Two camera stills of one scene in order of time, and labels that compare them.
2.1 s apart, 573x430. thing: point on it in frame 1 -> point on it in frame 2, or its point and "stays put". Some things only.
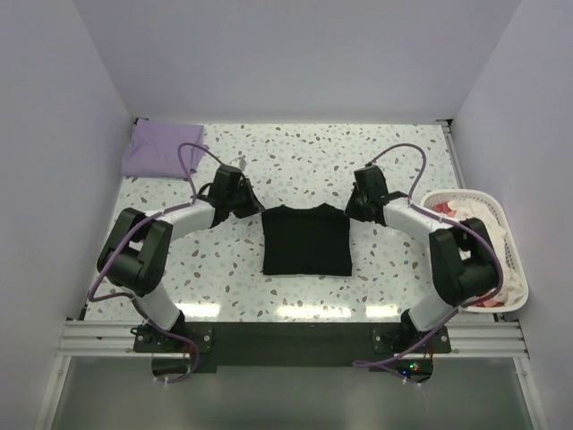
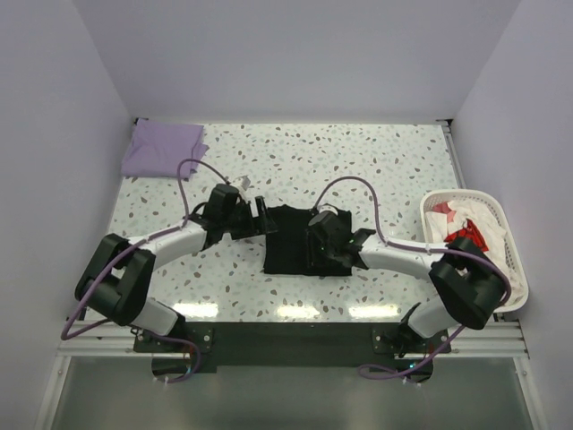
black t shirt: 306,241 stays put
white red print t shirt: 511,285 stays put
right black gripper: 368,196 -> 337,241
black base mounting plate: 239,347 stays put
